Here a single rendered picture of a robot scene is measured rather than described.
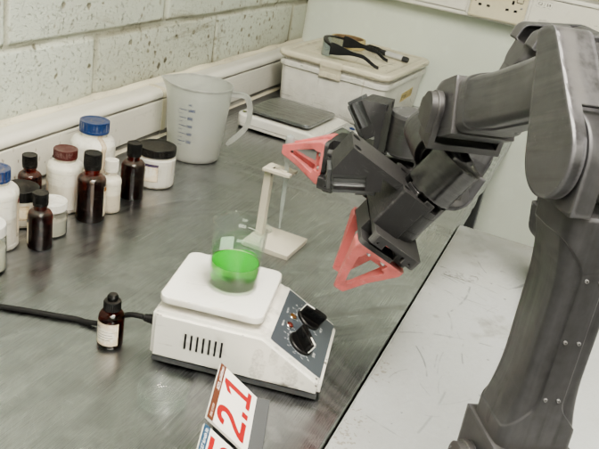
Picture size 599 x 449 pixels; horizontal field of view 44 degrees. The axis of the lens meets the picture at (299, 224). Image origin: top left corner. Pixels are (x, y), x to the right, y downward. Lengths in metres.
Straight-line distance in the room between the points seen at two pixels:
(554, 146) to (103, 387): 0.53
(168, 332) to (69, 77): 0.64
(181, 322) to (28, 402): 0.18
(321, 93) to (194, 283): 1.11
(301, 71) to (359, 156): 1.16
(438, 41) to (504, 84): 1.51
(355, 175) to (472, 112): 0.15
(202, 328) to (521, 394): 0.38
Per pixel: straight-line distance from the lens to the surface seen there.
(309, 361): 0.85
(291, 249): 1.15
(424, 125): 0.76
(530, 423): 0.61
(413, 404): 0.89
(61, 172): 1.18
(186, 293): 0.84
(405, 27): 2.19
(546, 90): 0.55
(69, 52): 1.35
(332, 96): 1.89
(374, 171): 0.78
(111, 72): 1.46
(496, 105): 0.68
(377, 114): 1.03
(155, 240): 1.14
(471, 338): 1.05
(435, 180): 0.79
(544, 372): 0.59
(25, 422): 0.80
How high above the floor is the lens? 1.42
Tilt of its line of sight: 24 degrees down
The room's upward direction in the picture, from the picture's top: 10 degrees clockwise
